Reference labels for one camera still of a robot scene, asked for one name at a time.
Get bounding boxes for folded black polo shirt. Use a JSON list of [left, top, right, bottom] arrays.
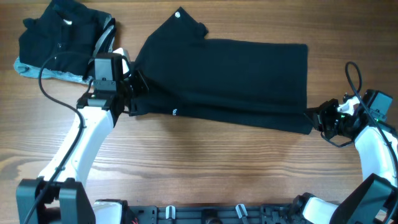
[[19, 0, 114, 76]]

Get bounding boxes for folded black grey-trimmed garment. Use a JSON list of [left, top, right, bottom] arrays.
[[86, 11, 116, 74]]

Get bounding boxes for dark green polo shirt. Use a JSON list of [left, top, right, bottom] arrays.
[[131, 8, 312, 134]]

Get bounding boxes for grey clip on base rail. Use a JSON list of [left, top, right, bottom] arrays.
[[165, 205, 176, 220]]

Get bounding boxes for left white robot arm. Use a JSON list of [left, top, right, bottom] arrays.
[[16, 68, 137, 223]]

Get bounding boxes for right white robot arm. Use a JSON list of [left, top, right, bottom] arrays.
[[288, 90, 397, 223]]

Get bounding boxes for folded light blue garment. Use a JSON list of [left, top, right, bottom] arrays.
[[14, 57, 93, 85]]

